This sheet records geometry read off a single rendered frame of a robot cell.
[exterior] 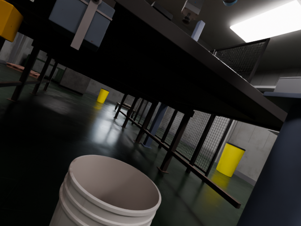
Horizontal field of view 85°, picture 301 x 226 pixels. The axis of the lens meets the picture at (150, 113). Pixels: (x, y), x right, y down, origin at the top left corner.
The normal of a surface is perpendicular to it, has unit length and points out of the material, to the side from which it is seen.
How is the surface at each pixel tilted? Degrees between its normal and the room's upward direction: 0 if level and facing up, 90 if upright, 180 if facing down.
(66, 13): 90
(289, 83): 90
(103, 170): 87
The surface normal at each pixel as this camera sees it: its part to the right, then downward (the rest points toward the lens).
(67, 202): -0.55, -0.18
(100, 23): 0.39, 0.18
